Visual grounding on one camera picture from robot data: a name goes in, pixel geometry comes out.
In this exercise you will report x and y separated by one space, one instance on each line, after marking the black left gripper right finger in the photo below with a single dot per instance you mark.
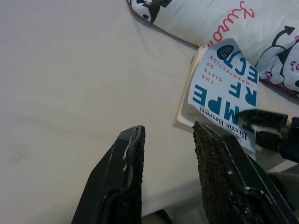
229 186

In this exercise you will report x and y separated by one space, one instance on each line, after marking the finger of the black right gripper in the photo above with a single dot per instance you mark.
264 119
268 140

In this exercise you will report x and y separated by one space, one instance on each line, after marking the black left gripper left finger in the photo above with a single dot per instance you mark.
112 182

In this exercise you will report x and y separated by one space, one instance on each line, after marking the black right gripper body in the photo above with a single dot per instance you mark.
292 144

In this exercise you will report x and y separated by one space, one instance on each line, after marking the white book with blue letters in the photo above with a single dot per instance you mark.
210 93

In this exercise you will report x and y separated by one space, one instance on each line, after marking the cream cartoon print comforter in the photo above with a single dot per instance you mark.
222 23

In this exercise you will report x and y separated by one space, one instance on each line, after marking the cream sheeted bed mattress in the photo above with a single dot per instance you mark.
70 70

